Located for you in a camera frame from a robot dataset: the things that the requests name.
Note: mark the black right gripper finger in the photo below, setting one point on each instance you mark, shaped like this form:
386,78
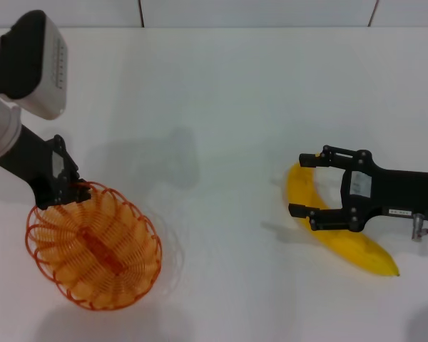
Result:
331,158
330,219

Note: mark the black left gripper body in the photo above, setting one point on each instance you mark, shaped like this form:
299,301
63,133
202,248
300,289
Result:
35,160

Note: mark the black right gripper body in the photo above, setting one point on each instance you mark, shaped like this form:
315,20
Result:
396,192

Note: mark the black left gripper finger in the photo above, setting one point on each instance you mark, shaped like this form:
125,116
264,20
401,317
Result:
79,185
81,195

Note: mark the yellow banana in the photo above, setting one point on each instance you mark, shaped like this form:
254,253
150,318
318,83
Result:
360,253

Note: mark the left wrist camera housing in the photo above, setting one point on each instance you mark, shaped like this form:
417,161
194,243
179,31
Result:
28,53

